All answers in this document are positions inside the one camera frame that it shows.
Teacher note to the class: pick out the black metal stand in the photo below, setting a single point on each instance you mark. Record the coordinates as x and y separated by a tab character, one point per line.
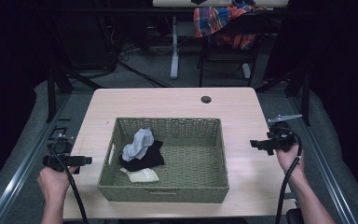
306	99
51	96

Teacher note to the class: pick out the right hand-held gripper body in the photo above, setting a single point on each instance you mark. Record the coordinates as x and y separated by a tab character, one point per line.
281	140

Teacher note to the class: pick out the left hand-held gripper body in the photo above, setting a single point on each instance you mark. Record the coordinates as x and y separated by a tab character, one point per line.
60	146

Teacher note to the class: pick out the black cloth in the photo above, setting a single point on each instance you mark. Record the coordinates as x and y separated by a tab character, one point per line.
150	157

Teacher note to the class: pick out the white desk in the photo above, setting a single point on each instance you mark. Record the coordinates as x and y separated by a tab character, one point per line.
174	53

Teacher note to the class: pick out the plaid shirt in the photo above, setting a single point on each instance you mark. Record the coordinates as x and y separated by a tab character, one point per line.
211	20

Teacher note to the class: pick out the black chair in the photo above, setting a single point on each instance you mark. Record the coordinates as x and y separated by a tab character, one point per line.
227	54

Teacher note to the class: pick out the person's left hand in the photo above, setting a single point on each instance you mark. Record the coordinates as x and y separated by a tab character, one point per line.
53	185

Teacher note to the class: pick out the cream sock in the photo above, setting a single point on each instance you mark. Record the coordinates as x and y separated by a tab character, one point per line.
143	175

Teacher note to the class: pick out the grey sock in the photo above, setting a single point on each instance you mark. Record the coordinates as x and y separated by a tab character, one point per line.
140	143

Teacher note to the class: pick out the green woven basket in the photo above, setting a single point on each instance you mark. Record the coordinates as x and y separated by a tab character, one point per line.
195	161

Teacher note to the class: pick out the person's right hand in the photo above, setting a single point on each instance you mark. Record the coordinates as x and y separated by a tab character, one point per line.
292	163

